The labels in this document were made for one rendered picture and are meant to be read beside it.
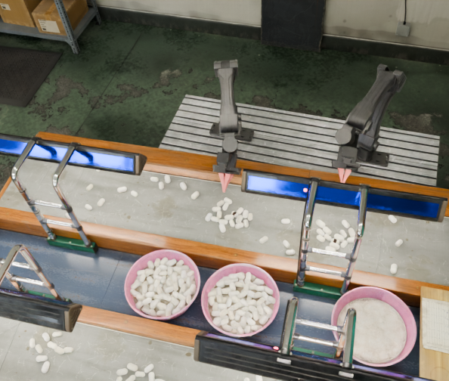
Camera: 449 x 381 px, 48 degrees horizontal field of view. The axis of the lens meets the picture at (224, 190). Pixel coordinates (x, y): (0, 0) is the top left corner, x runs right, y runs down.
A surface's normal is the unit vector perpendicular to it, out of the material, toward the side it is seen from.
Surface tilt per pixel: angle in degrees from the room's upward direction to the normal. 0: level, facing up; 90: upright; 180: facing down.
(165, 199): 0
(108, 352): 0
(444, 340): 0
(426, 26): 90
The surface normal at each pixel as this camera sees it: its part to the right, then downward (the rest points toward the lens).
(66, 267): -0.07, -0.60
